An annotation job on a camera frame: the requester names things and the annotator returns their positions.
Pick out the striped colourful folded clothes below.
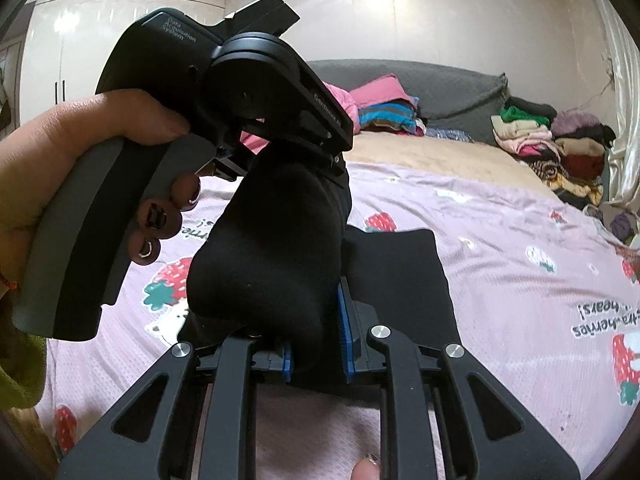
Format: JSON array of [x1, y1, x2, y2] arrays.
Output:
[[358, 99, 421, 136]]

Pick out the grey headboard cover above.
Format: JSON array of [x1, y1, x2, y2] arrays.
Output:
[[309, 60, 509, 146]]

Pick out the pile of folded clothes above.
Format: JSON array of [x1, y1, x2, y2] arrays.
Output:
[[490, 96, 616, 210]]

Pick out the green sleeve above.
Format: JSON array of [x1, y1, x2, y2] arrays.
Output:
[[0, 288, 49, 411]]

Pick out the right hand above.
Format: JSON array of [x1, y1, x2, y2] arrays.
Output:
[[350, 454, 381, 480]]

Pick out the lilac strawberry print blanket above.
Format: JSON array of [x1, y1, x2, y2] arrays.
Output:
[[37, 162, 639, 476]]

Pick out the floral laundry basket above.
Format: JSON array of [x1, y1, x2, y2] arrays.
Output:
[[598, 204, 639, 249]]

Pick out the left hand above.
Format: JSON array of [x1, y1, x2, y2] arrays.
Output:
[[1, 90, 190, 294]]

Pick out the white wardrobe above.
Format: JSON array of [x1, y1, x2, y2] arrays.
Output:
[[1, 0, 226, 132]]

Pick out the cream satin curtain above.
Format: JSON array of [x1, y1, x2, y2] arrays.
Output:
[[594, 0, 639, 203]]

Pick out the black IKISS t-shirt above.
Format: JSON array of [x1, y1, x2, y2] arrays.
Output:
[[179, 145, 459, 391]]

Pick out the pink quilt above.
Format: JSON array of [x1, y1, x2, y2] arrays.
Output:
[[240, 72, 419, 156]]

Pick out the beige bed sheet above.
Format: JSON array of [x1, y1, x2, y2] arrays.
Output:
[[345, 131, 558, 200]]

